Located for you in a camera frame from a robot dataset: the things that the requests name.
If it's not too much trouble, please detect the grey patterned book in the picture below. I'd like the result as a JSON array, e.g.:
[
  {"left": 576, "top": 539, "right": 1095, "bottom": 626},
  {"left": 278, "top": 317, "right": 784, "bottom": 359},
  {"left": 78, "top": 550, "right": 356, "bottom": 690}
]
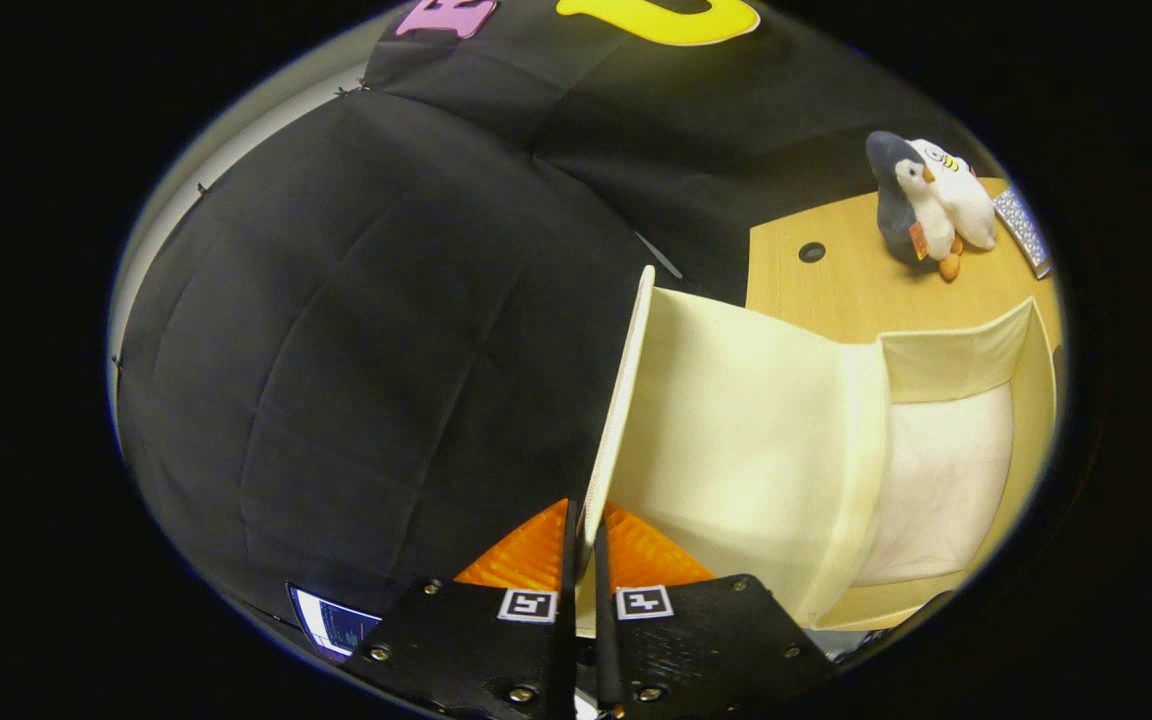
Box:
[{"left": 991, "top": 183, "right": 1054, "bottom": 281}]

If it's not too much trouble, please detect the cream fabric storage box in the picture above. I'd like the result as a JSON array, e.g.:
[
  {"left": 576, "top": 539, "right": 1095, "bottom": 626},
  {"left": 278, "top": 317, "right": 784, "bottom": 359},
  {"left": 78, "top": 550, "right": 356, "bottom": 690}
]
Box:
[{"left": 581, "top": 265, "right": 1059, "bottom": 633}]

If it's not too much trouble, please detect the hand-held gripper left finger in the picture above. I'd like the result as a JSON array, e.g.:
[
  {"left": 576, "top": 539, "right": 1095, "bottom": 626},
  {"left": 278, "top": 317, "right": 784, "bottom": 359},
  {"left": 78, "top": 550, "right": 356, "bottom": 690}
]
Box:
[{"left": 341, "top": 498, "right": 577, "bottom": 720}]

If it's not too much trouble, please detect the grey penguin plush toy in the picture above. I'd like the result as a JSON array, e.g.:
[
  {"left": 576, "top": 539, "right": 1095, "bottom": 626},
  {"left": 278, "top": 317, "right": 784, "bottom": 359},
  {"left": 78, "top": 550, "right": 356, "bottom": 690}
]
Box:
[{"left": 866, "top": 130, "right": 964, "bottom": 281}]

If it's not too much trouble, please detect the white duck plush toy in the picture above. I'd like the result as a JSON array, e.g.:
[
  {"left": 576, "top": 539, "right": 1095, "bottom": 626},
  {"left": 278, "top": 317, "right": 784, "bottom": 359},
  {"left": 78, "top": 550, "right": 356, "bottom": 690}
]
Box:
[{"left": 911, "top": 138, "right": 997, "bottom": 251}]

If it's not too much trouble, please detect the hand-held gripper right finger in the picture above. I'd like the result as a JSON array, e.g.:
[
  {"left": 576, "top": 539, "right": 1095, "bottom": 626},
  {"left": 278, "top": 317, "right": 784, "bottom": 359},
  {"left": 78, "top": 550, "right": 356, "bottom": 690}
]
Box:
[{"left": 592, "top": 503, "right": 837, "bottom": 720}]

